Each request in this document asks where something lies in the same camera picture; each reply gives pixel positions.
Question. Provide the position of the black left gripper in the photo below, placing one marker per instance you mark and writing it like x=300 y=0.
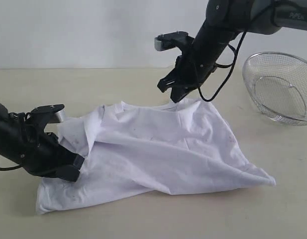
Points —
x=42 y=155

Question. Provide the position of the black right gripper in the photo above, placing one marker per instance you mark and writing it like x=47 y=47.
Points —
x=190 y=70

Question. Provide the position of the white t-shirt red print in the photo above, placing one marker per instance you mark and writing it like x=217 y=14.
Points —
x=178 y=149

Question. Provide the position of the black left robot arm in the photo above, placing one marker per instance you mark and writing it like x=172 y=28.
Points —
x=11 y=124

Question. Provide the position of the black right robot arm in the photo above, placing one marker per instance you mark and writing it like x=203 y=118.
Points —
x=211 y=49

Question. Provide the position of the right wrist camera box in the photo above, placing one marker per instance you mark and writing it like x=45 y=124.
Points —
x=178 y=39

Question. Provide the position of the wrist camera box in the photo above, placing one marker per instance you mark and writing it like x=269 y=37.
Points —
x=178 y=39
x=41 y=116

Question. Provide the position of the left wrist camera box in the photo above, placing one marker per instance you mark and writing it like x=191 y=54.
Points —
x=41 y=116

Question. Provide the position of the metal wire mesh basket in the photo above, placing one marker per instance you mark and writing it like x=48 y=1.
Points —
x=277 y=85

